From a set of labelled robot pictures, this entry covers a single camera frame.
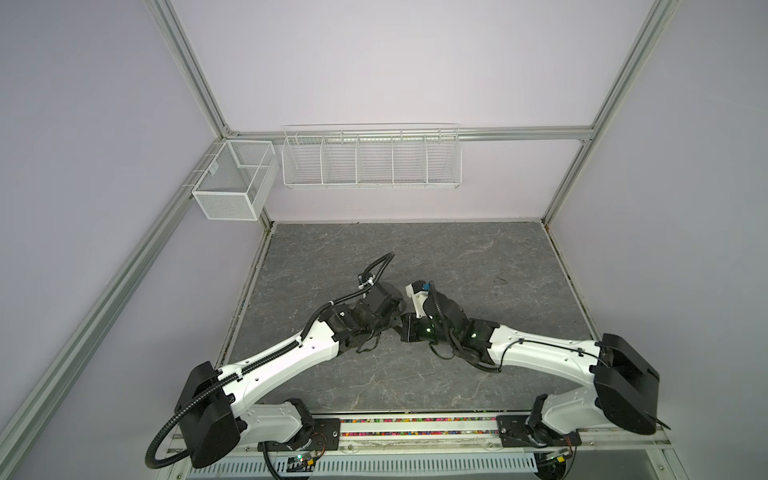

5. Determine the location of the white wire long basket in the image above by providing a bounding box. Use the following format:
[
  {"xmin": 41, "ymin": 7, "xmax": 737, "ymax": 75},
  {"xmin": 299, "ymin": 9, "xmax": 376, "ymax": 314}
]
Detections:
[{"xmin": 282, "ymin": 123, "xmax": 463, "ymax": 189}]

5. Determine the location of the white mesh box basket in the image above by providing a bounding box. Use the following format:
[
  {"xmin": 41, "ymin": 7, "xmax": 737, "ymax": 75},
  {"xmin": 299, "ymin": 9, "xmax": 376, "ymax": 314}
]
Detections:
[{"xmin": 192, "ymin": 140, "xmax": 279, "ymax": 221}]

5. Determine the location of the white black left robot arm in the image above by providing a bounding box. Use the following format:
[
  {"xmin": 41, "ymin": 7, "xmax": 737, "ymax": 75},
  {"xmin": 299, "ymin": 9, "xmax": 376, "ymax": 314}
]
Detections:
[{"xmin": 144, "ymin": 252, "xmax": 405, "ymax": 469}]

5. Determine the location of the white vented cable duct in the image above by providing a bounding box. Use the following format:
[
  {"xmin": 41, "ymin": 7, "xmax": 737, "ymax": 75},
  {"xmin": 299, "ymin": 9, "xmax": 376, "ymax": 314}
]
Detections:
[{"xmin": 185, "ymin": 452, "xmax": 538, "ymax": 480}]

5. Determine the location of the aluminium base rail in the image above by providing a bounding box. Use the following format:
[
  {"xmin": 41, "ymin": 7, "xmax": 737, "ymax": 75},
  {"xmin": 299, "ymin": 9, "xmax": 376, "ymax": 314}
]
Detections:
[{"xmin": 164, "ymin": 409, "xmax": 673, "ymax": 460}]

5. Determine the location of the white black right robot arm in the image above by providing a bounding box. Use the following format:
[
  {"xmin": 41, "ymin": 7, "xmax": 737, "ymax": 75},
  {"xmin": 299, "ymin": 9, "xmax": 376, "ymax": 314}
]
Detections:
[{"xmin": 399, "ymin": 282, "xmax": 663, "ymax": 448}]

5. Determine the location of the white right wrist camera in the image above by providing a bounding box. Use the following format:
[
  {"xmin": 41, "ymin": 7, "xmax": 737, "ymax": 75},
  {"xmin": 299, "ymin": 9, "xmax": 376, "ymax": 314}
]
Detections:
[{"xmin": 405, "ymin": 280, "xmax": 431, "ymax": 318}]

